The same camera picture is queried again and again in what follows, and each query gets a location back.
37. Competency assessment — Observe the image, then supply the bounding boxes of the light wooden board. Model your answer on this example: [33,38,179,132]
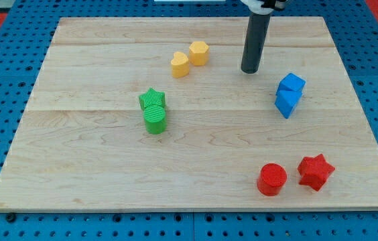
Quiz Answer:
[0,17,378,213]

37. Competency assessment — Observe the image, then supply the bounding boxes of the green star block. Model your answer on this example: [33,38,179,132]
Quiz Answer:
[139,88,166,110]

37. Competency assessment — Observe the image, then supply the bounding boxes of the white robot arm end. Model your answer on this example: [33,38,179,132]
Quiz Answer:
[241,0,292,15]

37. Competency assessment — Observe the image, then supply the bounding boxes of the yellow hexagon block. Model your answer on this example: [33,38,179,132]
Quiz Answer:
[189,41,209,66]

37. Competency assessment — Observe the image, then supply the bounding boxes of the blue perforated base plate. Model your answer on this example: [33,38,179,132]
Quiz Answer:
[0,0,378,240]

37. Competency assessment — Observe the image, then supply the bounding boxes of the red cylinder block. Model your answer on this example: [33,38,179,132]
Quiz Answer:
[257,163,287,196]

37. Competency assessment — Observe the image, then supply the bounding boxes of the green cylinder block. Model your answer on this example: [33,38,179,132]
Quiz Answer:
[143,105,167,135]

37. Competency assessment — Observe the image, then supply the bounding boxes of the yellow heart block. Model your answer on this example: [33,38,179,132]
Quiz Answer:
[170,52,190,78]

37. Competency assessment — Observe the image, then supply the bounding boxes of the blue triangle block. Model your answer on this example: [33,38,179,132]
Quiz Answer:
[275,90,303,118]

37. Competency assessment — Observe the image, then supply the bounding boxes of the blue cube block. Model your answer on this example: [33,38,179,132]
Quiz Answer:
[275,73,306,95]

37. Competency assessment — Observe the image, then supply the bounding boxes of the red star block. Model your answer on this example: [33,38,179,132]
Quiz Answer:
[298,153,335,191]

